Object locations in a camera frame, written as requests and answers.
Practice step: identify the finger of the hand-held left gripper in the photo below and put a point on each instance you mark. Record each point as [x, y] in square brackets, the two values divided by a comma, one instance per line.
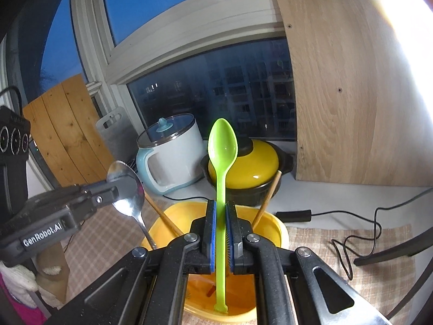
[111, 184]
[103, 199]

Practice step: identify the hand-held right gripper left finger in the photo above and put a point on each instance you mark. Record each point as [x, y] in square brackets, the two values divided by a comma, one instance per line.
[210, 243]

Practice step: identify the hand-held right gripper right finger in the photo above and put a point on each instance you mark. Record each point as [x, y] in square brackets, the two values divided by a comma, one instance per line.
[230, 243]

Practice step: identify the metal spoon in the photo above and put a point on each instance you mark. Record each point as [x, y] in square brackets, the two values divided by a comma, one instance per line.
[130, 206]

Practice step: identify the yellow plastic container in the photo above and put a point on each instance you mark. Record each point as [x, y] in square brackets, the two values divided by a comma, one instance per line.
[270, 230]

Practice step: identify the red-tipped wooden chopstick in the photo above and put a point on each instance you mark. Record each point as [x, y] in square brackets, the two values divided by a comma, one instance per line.
[269, 196]
[165, 220]

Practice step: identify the green plastic spoon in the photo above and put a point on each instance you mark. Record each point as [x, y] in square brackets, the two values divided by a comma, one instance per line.
[221, 142]

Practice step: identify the person's left hand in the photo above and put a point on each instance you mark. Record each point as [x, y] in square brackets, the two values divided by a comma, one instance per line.
[50, 270]

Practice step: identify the grey cutting board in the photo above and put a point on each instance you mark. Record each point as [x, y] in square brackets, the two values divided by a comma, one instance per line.
[115, 138]

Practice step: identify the wooden plank board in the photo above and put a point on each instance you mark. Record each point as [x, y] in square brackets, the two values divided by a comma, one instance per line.
[67, 125]

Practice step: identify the black pot yellow lid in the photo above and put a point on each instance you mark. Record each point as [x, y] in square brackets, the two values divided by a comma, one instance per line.
[260, 166]

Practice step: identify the plaid tablecloth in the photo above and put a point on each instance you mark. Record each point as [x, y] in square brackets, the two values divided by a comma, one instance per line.
[321, 240]

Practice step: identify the black tripod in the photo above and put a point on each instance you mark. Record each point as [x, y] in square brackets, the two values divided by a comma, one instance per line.
[389, 254]

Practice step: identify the white framed window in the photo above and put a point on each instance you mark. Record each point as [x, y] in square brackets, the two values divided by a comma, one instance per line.
[189, 30]

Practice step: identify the light wood panel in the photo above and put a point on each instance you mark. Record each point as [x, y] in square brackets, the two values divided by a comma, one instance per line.
[338, 108]

